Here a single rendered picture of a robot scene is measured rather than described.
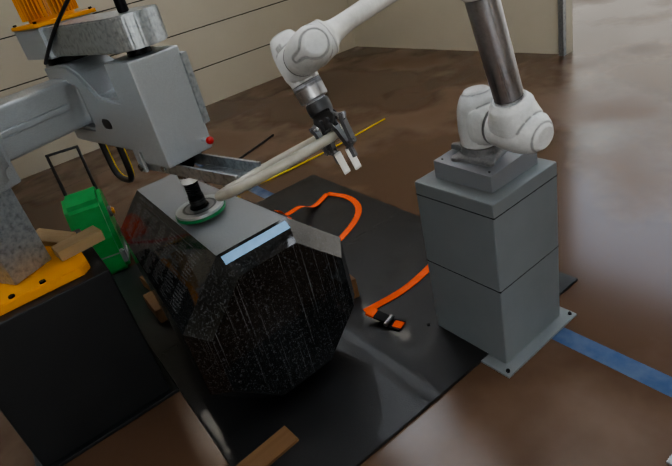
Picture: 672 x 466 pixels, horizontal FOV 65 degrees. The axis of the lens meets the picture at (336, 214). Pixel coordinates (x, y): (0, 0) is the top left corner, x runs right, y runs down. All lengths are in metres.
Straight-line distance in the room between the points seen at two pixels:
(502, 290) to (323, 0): 6.99
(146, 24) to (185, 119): 0.37
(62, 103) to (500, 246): 1.94
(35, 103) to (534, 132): 1.98
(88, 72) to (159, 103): 0.52
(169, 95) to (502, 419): 1.78
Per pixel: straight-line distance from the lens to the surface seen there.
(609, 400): 2.38
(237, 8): 7.91
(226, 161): 2.10
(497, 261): 2.11
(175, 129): 2.15
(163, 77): 2.12
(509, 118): 1.87
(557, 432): 2.26
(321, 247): 2.23
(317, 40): 1.38
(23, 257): 2.59
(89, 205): 3.95
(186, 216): 2.32
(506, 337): 2.37
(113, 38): 2.09
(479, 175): 2.05
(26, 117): 2.57
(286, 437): 2.35
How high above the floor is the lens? 1.78
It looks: 28 degrees down
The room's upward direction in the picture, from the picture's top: 14 degrees counter-clockwise
